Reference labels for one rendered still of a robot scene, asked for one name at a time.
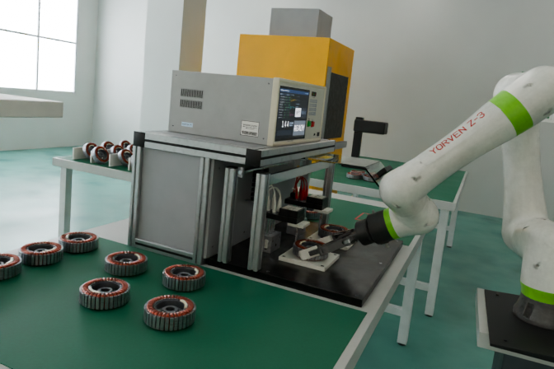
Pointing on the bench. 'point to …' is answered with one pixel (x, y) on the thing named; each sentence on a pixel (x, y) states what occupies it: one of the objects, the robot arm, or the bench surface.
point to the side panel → (169, 203)
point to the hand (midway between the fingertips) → (312, 249)
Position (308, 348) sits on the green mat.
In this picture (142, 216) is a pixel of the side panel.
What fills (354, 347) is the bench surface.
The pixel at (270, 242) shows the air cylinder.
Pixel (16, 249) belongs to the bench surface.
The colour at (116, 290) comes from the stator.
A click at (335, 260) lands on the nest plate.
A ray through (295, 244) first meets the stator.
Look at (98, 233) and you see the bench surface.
